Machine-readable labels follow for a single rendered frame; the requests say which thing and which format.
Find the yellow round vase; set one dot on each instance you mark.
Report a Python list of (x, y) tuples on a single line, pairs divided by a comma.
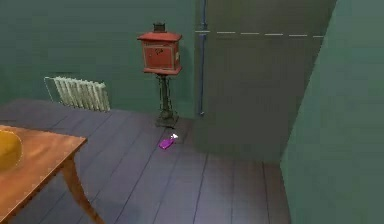
[(7, 150)]

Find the purple spray bottle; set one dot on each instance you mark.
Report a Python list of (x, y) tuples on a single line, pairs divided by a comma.
[(166, 143)]

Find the white ribbed radiator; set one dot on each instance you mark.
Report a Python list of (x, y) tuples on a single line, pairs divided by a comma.
[(81, 94)]

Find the brown wooden table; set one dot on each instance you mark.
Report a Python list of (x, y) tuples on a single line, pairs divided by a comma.
[(36, 156)]

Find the blue wall pipe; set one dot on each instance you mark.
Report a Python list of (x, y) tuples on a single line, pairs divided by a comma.
[(201, 66)]

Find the red box on black post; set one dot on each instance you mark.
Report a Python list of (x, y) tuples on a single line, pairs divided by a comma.
[(160, 53)]

